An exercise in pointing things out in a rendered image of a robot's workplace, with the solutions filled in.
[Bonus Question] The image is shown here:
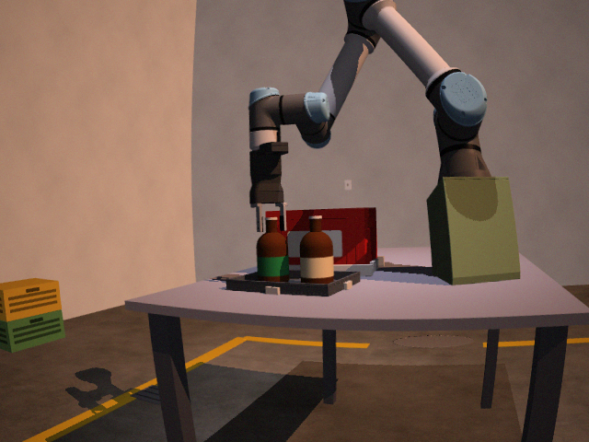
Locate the red crate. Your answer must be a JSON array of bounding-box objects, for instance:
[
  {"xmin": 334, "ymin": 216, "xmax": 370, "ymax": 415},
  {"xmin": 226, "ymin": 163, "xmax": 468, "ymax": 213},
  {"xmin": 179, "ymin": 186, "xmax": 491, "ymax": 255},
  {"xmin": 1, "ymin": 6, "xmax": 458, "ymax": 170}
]
[{"xmin": 266, "ymin": 208, "xmax": 377, "ymax": 264}]

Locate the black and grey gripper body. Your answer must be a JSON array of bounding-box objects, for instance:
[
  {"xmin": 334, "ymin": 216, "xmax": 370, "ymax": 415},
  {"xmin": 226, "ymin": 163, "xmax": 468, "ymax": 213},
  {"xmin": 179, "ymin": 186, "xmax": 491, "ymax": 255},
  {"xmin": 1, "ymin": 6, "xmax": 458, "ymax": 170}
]
[{"xmin": 249, "ymin": 130, "xmax": 288, "ymax": 204}]

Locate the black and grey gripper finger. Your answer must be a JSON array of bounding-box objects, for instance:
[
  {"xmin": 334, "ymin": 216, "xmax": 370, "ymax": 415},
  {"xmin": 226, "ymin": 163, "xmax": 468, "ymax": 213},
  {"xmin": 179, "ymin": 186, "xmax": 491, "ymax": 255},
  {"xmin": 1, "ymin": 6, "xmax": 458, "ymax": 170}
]
[
  {"xmin": 250, "ymin": 204, "xmax": 263, "ymax": 232},
  {"xmin": 275, "ymin": 203, "xmax": 287, "ymax": 231}
]

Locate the brown glass bottle with green label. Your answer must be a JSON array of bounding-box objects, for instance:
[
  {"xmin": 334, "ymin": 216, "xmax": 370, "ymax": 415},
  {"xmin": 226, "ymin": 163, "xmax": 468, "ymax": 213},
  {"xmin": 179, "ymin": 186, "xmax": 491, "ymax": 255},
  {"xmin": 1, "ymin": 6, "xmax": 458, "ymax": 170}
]
[{"xmin": 257, "ymin": 217, "xmax": 289, "ymax": 282}]

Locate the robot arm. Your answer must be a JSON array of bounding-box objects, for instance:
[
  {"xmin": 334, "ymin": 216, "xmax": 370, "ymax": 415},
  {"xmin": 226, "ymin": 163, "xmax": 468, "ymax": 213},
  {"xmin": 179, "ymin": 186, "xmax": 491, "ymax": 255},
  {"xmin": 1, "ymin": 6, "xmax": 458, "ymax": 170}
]
[{"xmin": 248, "ymin": 0, "xmax": 491, "ymax": 184}]

